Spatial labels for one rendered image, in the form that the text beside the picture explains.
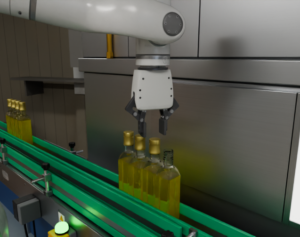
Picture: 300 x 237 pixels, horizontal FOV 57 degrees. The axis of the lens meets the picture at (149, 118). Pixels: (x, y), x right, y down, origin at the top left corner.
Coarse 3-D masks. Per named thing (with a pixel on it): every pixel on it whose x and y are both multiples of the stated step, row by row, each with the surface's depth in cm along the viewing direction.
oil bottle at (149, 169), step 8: (160, 160) 84; (144, 168) 83; (152, 168) 81; (144, 176) 84; (152, 176) 81; (144, 184) 84; (152, 184) 82; (144, 192) 85; (152, 192) 82; (144, 200) 86; (152, 200) 83
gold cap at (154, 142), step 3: (150, 138) 82; (153, 138) 82; (156, 138) 82; (159, 138) 82; (150, 141) 81; (153, 141) 80; (156, 141) 80; (159, 141) 81; (150, 144) 81; (153, 144) 81; (156, 144) 81; (159, 144) 81; (150, 147) 81; (153, 147) 81; (156, 147) 81; (159, 147) 82; (150, 150) 82; (153, 150) 81; (156, 150) 81; (159, 150) 82; (150, 153) 82; (153, 153) 81; (156, 153) 81; (159, 153) 82
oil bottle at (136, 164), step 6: (132, 162) 86; (138, 162) 85; (144, 162) 85; (132, 168) 86; (138, 168) 84; (132, 174) 87; (138, 174) 85; (132, 180) 87; (138, 180) 85; (132, 186) 88; (138, 186) 86; (132, 192) 88; (138, 192) 86; (138, 198) 87
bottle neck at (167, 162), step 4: (164, 152) 77; (168, 152) 77; (172, 152) 78; (164, 156) 77; (168, 156) 77; (172, 156) 78; (164, 160) 78; (168, 160) 77; (172, 160) 78; (164, 164) 78; (168, 164) 78; (172, 164) 78
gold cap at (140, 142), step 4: (136, 136) 84; (140, 136) 84; (136, 140) 85; (140, 140) 84; (144, 140) 85; (136, 144) 85; (140, 144) 84; (144, 144) 85; (136, 148) 85; (140, 148) 85; (144, 148) 85
